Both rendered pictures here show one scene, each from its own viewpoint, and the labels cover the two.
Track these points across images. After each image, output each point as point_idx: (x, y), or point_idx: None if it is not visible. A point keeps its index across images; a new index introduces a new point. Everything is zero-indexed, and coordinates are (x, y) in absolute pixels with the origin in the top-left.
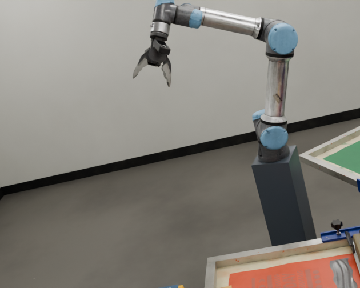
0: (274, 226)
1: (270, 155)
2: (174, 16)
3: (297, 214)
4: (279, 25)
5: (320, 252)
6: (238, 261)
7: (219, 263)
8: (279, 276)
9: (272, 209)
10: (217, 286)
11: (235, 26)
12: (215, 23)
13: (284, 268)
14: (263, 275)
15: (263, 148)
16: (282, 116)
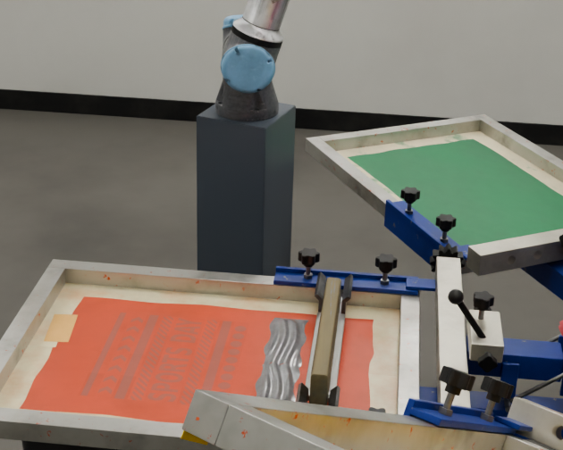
0: (210, 248)
1: (237, 106)
2: None
3: (257, 235)
4: None
5: (264, 302)
6: (109, 279)
7: (71, 273)
8: (172, 321)
9: (214, 214)
10: (51, 310)
11: None
12: None
13: (187, 310)
14: (144, 312)
15: (227, 88)
16: (274, 30)
